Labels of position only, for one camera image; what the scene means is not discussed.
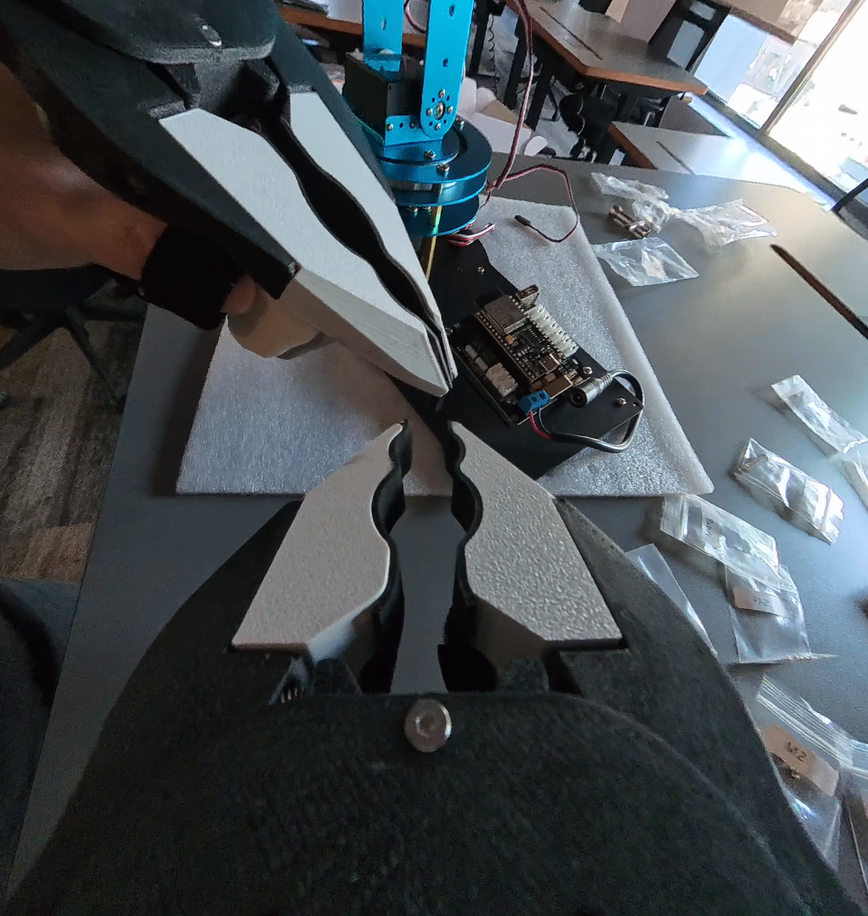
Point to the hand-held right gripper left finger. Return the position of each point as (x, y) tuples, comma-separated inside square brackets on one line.
[(326, 565)]

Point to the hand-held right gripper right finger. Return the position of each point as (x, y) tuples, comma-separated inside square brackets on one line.
[(534, 565)]

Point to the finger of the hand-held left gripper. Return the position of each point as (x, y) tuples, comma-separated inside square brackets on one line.
[(262, 201), (348, 161)]

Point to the wood edged grey desk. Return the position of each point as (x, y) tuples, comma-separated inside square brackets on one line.
[(319, 18), (605, 50), (728, 154)]

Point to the person's left hand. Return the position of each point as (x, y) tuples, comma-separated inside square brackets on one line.
[(47, 201)]

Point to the white foam sheet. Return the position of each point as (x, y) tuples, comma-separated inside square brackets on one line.
[(298, 430)]

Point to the white cardboard box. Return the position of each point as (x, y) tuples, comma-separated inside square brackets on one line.
[(506, 129)]

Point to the black control circuit board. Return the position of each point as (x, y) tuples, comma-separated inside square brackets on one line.
[(508, 344)]

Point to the black office chair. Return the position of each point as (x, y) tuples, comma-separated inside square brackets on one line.
[(33, 301)]

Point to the cluster of labelled screw bags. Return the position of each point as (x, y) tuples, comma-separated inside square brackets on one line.
[(792, 490)]

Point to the empty clear plastic bag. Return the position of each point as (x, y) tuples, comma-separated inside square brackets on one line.
[(624, 186), (728, 218), (641, 261), (664, 215)]

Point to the brass metal coupling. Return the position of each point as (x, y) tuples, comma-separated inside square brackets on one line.
[(631, 218)]

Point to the bright glass window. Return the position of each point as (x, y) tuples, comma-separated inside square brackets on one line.
[(834, 86)]

